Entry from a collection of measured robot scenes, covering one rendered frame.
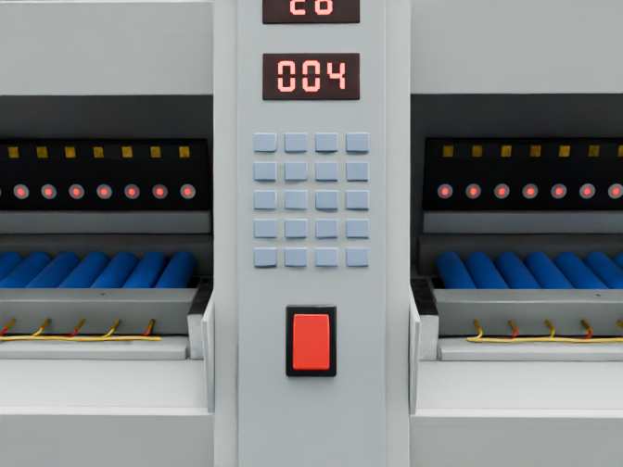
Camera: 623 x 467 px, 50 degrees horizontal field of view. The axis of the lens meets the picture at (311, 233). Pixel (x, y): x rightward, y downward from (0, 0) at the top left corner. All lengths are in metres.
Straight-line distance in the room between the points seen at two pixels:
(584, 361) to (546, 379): 0.03
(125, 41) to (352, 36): 0.11
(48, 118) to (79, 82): 0.21
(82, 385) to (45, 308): 0.07
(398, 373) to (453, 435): 0.04
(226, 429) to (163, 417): 0.03
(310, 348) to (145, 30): 0.17
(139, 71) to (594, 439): 0.29
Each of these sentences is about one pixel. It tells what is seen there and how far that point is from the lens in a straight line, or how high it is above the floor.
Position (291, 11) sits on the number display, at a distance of 0.33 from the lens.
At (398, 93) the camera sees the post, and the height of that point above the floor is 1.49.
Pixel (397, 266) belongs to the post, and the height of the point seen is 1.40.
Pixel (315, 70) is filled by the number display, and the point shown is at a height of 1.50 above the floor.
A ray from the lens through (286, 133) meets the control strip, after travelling 0.32.
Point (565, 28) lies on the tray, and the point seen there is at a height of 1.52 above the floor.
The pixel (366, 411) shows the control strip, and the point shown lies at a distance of 0.33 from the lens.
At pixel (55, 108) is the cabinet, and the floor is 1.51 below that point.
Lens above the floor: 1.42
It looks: 1 degrees down
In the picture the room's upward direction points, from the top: straight up
